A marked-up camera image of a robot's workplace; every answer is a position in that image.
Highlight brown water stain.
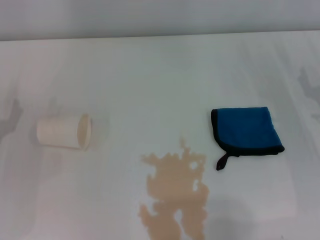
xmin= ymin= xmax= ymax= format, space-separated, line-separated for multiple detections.
xmin=138 ymin=136 xmax=210 ymax=240

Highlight blue rag with black trim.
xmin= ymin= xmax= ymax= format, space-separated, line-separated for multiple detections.
xmin=210 ymin=106 xmax=286 ymax=172

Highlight white paper cup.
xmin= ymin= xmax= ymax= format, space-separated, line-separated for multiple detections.
xmin=36 ymin=113 xmax=94 ymax=152

